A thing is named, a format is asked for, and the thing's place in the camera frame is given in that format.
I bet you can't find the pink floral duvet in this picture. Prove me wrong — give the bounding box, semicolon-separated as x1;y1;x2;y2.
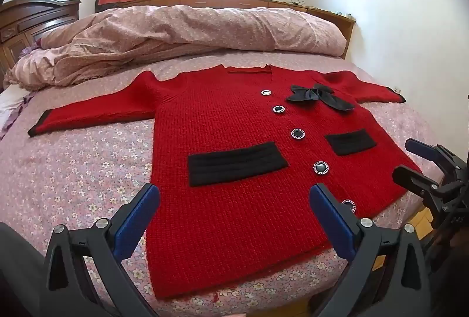
4;5;347;91

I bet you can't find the red knit cardigan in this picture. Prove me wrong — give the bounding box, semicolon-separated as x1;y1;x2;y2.
28;64;422;299

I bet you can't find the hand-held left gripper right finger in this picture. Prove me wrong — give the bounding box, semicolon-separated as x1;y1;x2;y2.
309;182;432;317

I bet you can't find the wooden window ledge cabinet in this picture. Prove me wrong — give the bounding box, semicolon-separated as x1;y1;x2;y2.
121;0;356;58

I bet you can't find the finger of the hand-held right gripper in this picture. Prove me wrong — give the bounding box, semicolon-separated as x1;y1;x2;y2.
392;165;467;214
405;137;469;179

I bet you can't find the white and purple pillow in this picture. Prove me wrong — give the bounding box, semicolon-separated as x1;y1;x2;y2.
0;86;37;140

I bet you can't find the dark wooden headboard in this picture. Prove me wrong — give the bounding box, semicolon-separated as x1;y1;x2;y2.
0;0;82;83

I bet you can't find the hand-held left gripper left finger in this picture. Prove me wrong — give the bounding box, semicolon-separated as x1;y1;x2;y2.
43;182;162;317

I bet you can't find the bed with floral sheet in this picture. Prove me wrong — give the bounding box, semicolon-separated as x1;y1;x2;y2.
0;50;440;317

